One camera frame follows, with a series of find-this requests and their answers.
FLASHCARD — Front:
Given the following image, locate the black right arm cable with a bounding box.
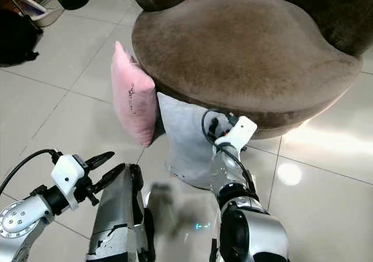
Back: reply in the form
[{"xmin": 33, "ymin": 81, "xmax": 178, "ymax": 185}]
[{"xmin": 200, "ymin": 108, "xmax": 258, "ymax": 194}]

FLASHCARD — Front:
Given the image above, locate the black bag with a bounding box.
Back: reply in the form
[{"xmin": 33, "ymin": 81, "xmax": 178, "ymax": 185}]
[{"xmin": 0, "ymin": 8, "xmax": 44, "ymax": 65}]

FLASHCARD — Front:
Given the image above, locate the light grey pillow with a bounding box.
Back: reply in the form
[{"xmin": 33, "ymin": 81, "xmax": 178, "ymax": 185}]
[{"xmin": 156, "ymin": 91, "xmax": 234, "ymax": 190}]

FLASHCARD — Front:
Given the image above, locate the white dustpan with handle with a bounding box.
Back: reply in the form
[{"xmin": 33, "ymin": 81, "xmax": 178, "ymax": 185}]
[{"xmin": 7, "ymin": 0, "xmax": 65, "ymax": 29}]

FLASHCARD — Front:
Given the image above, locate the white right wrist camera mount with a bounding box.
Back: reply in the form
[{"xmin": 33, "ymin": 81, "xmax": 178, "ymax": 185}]
[{"xmin": 213, "ymin": 115, "xmax": 259, "ymax": 153}]

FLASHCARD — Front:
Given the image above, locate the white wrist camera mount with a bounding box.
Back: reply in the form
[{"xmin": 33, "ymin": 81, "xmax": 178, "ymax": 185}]
[
  {"xmin": 213, "ymin": 115, "xmax": 259, "ymax": 153},
  {"xmin": 51, "ymin": 154, "xmax": 89, "ymax": 211}
]

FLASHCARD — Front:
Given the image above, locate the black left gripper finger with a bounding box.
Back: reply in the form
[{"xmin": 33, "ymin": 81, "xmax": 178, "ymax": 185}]
[
  {"xmin": 85, "ymin": 151, "xmax": 116, "ymax": 170},
  {"xmin": 95, "ymin": 163, "xmax": 128, "ymax": 196}
]

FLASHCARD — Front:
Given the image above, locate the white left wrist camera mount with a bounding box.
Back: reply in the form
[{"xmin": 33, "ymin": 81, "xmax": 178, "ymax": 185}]
[{"xmin": 51, "ymin": 154, "xmax": 89, "ymax": 211}]

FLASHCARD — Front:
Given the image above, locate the pink pillow with print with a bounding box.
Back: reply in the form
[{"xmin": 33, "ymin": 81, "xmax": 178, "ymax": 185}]
[{"xmin": 111, "ymin": 40, "xmax": 159, "ymax": 148}]

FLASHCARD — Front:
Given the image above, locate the brown round velvet sofa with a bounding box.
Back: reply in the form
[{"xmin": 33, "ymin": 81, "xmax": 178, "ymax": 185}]
[{"xmin": 128, "ymin": 0, "xmax": 373, "ymax": 140}]

